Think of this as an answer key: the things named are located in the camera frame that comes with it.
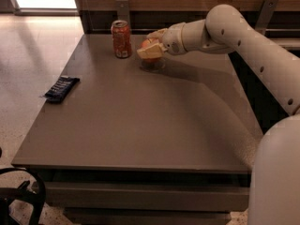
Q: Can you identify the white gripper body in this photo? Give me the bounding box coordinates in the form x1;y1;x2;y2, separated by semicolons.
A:
162;22;186;55

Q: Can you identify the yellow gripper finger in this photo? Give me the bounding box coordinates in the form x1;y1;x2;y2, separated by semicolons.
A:
146;28;167;41
137;40;167;60

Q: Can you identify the red apple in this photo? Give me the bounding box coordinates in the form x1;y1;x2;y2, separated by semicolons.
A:
144;38;160;63

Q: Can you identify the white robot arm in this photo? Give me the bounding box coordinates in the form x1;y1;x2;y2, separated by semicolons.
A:
137;4;300;225

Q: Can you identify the orange soda can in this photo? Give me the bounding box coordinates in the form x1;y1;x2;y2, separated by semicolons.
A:
111;20;132;58

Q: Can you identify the wooden counter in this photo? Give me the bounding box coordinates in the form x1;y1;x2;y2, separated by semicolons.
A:
75;0;300;51

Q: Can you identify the grey drawer cabinet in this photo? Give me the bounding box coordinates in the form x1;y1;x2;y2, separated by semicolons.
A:
13;35;262;225

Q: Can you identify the dark blue snack packet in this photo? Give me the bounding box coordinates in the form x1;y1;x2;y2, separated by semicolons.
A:
44;76;80;103

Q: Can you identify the left metal bracket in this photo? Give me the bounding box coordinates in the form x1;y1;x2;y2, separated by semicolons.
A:
115;0;131;32

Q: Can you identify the metal bracket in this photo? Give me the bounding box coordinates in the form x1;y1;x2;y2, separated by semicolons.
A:
115;0;131;32
255;0;278;35

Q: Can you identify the right metal bracket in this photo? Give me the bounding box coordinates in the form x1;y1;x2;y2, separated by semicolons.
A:
255;0;278;35

